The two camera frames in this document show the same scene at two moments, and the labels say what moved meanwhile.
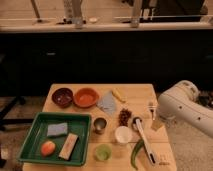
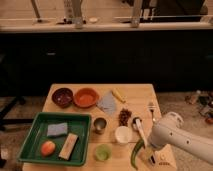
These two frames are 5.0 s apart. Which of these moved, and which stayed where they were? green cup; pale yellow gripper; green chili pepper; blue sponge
Moved: pale yellow gripper
Stayed: green chili pepper; green cup; blue sponge
